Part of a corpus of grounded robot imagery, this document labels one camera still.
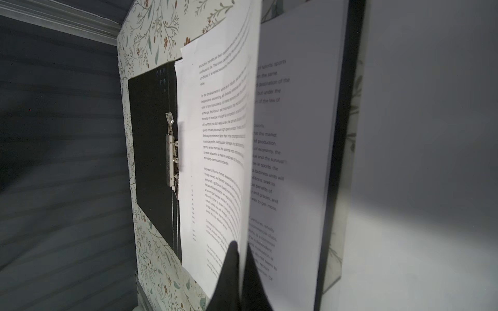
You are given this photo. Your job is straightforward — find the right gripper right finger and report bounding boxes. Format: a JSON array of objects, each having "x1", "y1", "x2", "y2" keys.
[{"x1": 241, "y1": 248, "x2": 273, "y2": 311}]

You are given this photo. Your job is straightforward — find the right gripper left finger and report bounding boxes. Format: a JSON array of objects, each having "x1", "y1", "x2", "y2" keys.
[{"x1": 206, "y1": 241, "x2": 241, "y2": 311}]

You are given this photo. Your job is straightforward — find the printed paper sheet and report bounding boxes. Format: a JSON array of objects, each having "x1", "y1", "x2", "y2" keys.
[
  {"x1": 322, "y1": 1, "x2": 497, "y2": 310},
  {"x1": 248, "y1": 1, "x2": 348, "y2": 310}
]

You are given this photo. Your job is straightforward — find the teal black clip folder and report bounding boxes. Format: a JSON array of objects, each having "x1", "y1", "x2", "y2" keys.
[{"x1": 128, "y1": 1, "x2": 365, "y2": 310}]

